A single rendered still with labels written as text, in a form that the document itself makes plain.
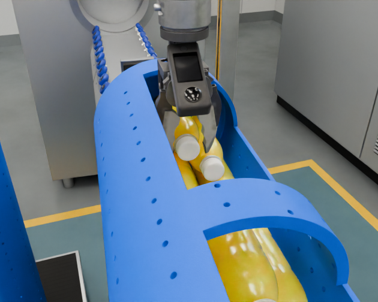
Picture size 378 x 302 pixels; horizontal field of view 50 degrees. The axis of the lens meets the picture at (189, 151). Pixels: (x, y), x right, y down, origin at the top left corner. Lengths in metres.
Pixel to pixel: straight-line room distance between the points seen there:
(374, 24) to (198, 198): 2.18
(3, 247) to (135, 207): 0.87
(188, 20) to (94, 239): 1.72
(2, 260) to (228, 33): 1.00
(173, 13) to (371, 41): 2.04
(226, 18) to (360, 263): 1.35
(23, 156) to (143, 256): 2.56
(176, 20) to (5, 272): 1.00
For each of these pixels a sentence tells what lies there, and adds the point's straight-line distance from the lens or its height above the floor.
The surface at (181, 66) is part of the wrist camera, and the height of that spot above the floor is 1.30.
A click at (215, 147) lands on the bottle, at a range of 0.73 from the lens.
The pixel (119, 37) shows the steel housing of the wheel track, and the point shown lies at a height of 0.93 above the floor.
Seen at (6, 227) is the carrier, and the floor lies 0.69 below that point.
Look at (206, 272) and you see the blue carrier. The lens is 0.37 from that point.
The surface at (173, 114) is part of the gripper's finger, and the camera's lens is 0.63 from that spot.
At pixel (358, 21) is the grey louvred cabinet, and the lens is 2.62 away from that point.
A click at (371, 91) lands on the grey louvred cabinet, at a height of 0.53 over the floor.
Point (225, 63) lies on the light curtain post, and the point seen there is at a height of 1.00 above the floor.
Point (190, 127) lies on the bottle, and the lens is 0.69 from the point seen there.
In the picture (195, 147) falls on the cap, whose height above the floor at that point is 1.15.
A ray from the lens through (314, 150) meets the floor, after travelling 2.92.
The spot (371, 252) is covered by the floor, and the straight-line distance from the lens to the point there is 2.25.
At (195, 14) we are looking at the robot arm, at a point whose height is 1.36.
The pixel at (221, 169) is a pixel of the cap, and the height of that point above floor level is 1.10.
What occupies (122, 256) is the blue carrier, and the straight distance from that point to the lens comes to 0.46.
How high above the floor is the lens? 1.50
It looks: 33 degrees down
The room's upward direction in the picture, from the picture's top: straight up
